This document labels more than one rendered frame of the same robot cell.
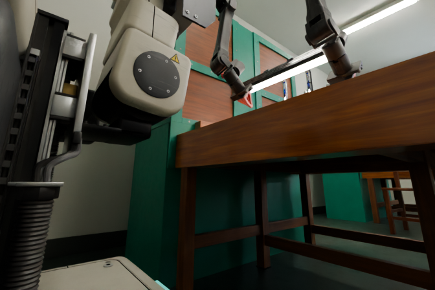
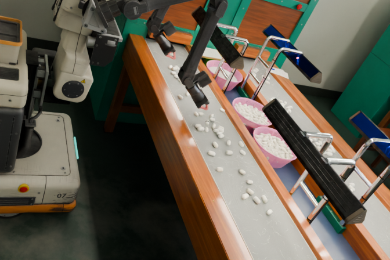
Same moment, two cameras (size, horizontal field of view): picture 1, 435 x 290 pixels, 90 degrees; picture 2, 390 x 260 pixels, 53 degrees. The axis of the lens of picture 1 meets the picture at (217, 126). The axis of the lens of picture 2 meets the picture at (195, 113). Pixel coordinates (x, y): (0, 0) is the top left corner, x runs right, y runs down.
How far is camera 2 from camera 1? 1.77 m
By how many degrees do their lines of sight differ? 45
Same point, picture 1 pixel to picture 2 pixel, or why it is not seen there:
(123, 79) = (57, 93)
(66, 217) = (49, 25)
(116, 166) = not seen: outside the picture
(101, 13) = not seen: outside the picture
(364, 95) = (165, 132)
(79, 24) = not seen: outside the picture
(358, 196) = (371, 112)
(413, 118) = (164, 154)
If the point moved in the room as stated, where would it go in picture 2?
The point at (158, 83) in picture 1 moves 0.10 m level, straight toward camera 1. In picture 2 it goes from (72, 93) to (66, 103)
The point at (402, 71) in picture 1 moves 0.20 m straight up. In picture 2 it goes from (171, 137) to (186, 103)
